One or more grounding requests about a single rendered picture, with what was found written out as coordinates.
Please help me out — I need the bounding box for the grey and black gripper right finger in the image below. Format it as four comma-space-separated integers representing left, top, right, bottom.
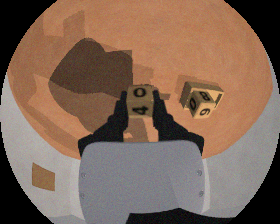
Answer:
152, 90, 204, 156

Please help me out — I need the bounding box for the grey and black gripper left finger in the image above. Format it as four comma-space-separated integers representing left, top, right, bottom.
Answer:
78, 91, 129, 157

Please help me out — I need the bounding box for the tan number cube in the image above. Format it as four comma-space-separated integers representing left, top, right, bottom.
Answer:
188, 90, 216, 119
126, 86, 154, 118

